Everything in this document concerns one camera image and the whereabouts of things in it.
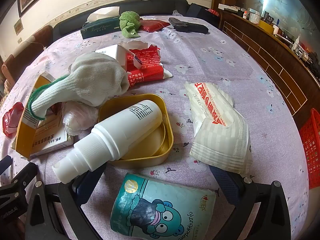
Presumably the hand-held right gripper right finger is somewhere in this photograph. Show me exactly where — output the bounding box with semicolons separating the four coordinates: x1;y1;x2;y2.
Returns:
209;166;292;240

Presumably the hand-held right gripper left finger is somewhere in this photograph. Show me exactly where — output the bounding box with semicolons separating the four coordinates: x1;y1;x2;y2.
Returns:
25;164;108;240

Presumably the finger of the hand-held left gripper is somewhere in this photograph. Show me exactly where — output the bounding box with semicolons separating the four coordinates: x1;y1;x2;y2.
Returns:
0;155;38;201

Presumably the red foil wrapper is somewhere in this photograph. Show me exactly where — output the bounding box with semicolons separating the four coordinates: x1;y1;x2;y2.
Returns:
2;102;25;138

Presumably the white spray bottle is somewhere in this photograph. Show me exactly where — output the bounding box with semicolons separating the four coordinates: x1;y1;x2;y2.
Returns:
52;99;163;183

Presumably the white striped wipes packet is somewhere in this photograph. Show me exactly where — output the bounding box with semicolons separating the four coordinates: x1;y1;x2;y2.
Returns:
184;81;253;175

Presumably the yellow square tin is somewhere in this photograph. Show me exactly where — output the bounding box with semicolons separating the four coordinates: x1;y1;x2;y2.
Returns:
97;93;175;167

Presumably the teal cartoon tissue packet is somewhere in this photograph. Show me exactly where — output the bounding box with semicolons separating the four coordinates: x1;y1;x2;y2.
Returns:
110;172;217;240

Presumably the red plastic basket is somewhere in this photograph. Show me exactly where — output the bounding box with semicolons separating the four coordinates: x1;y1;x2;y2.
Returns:
299;108;320;189

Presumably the torn red packet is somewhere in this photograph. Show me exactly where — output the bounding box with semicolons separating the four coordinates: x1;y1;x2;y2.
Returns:
120;40;173;88

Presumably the yellow medicine box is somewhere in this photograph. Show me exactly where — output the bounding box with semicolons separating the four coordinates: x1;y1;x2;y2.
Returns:
15;71;65;162

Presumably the white medicine box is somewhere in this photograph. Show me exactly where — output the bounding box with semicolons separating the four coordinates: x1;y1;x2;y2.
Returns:
30;115;74;157

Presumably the crumpled clear plastic wrap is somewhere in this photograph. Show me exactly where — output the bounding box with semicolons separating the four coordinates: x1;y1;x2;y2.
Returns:
61;101;99;135

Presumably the white knit glove green cuff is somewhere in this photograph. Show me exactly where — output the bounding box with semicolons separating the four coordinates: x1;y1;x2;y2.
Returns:
27;52;130;120

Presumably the brown armchair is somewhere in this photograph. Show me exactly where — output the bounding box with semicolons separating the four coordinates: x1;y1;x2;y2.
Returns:
1;25;54;88

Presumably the floral purple tablecloth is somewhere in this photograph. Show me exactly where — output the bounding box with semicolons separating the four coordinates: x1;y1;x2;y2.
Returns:
0;15;310;240

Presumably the wooden brick-pattern counter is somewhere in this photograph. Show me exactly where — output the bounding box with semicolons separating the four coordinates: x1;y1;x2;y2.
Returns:
220;7;320;113

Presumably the white red carton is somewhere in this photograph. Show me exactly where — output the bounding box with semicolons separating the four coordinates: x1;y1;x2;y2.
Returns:
95;44;143;74

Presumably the green tissue box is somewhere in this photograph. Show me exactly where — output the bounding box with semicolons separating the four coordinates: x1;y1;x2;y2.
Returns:
80;6;122;40

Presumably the black toy pistol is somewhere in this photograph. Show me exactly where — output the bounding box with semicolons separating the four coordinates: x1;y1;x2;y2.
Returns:
168;17;209;34

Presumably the red white gift box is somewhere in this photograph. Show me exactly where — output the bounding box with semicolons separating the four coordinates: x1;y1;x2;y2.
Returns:
207;8;222;22

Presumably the green cloth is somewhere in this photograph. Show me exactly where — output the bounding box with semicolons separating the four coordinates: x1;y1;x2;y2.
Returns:
119;11;142;39

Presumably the red pouch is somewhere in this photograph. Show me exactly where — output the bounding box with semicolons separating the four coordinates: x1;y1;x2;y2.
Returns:
139;19;171;33

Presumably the navy shopping bag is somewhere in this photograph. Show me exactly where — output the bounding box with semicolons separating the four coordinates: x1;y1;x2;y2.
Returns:
186;2;213;18

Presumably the white flat box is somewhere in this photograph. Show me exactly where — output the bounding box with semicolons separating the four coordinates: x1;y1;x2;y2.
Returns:
218;3;240;12

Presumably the white charger cable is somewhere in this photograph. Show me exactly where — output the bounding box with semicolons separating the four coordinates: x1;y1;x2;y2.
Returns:
24;35;49;51

